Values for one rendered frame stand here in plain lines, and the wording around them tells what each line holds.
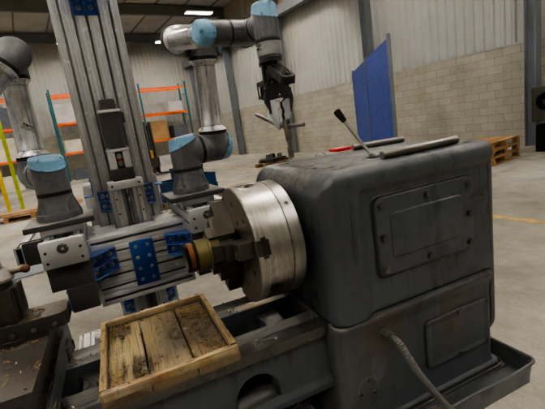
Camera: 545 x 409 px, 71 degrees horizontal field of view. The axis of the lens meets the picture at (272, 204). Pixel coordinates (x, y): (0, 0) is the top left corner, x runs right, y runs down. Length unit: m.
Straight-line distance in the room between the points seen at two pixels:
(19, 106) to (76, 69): 0.25
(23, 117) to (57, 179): 0.28
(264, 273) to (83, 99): 1.11
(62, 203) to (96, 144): 0.31
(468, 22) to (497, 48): 1.11
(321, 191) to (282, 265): 0.20
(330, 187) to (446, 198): 0.37
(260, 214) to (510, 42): 10.88
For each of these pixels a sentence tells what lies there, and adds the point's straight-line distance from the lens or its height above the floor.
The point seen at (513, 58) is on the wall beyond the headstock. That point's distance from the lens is 11.45.
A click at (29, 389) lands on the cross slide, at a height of 0.97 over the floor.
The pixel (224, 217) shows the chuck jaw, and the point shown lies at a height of 1.16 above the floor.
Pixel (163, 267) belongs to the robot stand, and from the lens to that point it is 1.61.
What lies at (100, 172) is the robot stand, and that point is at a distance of 1.73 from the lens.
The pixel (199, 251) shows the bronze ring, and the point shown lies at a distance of 0.98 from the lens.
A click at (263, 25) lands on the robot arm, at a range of 1.21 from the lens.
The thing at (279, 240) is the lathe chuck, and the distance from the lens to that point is 0.92.
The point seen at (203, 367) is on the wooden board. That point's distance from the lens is 0.94.
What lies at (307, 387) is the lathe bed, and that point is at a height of 0.71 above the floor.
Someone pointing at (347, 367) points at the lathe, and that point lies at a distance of 1.08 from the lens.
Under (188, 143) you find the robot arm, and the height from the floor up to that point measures 1.36.
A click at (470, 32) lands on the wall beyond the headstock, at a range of 12.03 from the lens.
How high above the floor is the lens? 1.38
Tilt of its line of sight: 12 degrees down
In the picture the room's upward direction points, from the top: 8 degrees counter-clockwise
